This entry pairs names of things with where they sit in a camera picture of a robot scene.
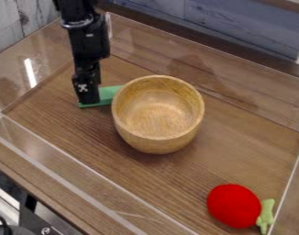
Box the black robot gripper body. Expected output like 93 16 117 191
61 14 111 73

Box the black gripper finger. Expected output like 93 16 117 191
72 63 100 105

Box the green rectangular block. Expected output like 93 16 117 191
79 85 121 108

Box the brown wooden bowl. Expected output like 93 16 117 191
112 74 206 154

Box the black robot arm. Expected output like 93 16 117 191
52 0 111 106

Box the red plush tomato toy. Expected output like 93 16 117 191
207 184 276 235

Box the clear acrylic corner bracket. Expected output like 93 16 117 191
105 12 112 40

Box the clear acrylic tray wall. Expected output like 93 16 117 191
0 109 199 235

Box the black table leg bracket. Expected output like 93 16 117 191
19 194 64 235

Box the black cable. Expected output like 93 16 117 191
0 212 12 235

